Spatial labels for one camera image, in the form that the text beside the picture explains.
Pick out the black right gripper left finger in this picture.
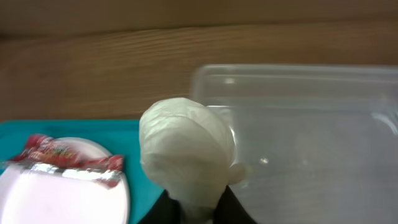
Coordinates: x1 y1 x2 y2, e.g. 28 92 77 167
138 190 182 224

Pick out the white napkin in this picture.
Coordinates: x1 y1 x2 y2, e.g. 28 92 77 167
139 98 248 223

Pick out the teal plastic tray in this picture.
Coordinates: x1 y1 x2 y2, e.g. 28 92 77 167
1 120 162 223

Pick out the large white round plate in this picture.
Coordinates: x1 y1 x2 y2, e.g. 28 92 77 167
1 138 130 224

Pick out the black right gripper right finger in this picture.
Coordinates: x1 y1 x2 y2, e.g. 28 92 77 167
213 187 257 224

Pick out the clear plastic storage bin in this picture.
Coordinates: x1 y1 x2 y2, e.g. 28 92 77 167
190 65 397 223

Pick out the red foil snack wrapper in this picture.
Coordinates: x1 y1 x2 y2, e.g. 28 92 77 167
3 134 124 188

